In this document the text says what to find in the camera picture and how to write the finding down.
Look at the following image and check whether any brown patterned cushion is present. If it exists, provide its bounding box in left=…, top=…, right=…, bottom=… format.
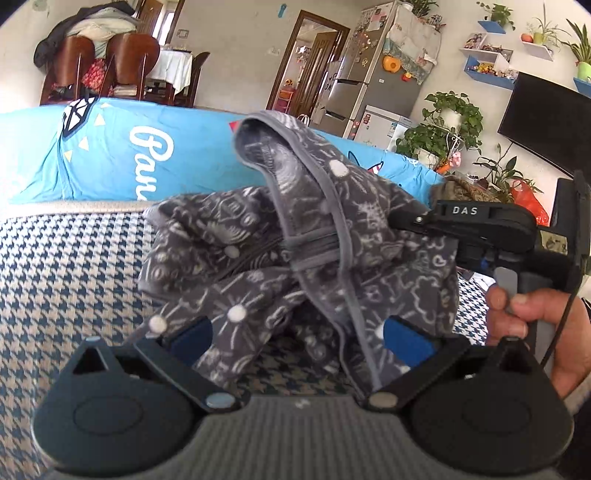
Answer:
left=429, top=174, right=502, bottom=204

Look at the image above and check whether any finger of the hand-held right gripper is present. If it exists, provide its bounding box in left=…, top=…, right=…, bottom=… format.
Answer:
left=390, top=200, right=539, bottom=244

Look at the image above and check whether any plant in green pot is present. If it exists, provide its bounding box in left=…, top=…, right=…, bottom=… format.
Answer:
left=561, top=18, right=591, bottom=84

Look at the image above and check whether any grey printed fleece jacket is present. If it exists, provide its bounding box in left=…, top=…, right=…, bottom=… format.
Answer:
left=139, top=111, right=462, bottom=393

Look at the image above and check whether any person's right hand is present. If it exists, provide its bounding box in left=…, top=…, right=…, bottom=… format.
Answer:
left=486, top=282, right=591, bottom=398

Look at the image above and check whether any dark dining chair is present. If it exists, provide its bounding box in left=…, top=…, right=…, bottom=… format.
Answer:
left=178, top=52, right=211, bottom=108

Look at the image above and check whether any black television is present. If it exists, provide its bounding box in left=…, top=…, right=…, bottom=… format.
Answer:
left=498, top=71, right=591, bottom=178

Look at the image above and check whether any plant on refrigerator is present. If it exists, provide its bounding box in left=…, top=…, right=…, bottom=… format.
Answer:
left=402, top=0, right=437, bottom=17

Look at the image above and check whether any floral refrigerator cover cloth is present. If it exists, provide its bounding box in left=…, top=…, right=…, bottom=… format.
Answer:
left=382, top=6, right=441, bottom=86

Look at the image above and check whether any leafy floor plant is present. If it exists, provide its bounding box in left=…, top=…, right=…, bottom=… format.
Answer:
left=473, top=143, right=543, bottom=204

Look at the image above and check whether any table with white cloth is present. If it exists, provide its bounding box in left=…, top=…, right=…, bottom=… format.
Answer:
left=147, top=46, right=195, bottom=100

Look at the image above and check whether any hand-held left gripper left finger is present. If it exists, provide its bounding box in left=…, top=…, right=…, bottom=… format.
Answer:
left=70, top=317, right=239, bottom=414

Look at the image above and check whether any brown wooden doorway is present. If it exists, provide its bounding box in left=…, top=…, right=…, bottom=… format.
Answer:
left=268, top=10, right=352, bottom=121

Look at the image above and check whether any small potted plant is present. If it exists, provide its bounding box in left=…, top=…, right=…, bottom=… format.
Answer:
left=478, top=2, right=515, bottom=31

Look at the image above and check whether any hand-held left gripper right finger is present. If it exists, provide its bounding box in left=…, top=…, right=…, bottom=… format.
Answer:
left=368, top=318, right=539, bottom=411

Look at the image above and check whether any potted spider plant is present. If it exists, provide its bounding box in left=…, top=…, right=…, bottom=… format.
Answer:
left=526, top=4, right=568, bottom=47

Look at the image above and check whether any silver refrigerator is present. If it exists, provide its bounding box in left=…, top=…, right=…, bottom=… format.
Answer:
left=311, top=2, right=430, bottom=139

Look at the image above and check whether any brown wooden chair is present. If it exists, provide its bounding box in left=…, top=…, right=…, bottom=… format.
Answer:
left=41, top=36, right=95, bottom=104
left=99, top=33, right=160, bottom=100

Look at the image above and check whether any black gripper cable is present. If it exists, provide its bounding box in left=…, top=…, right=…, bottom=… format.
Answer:
left=540, top=272, right=583, bottom=370

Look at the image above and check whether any small white freezer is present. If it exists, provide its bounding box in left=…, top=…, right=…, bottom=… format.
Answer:
left=351, top=105, right=419, bottom=151

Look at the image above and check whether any orange plastic bag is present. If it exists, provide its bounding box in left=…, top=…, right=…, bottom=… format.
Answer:
left=510, top=179, right=550, bottom=227

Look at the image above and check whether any green vine plant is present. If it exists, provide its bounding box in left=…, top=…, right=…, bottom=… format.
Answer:
left=396, top=91, right=483, bottom=169

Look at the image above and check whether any large blue white wall shelf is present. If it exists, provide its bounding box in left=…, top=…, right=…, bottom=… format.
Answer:
left=459, top=46, right=515, bottom=90

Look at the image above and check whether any red floral cloth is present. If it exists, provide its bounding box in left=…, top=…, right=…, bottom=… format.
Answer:
left=82, top=60, right=109, bottom=90

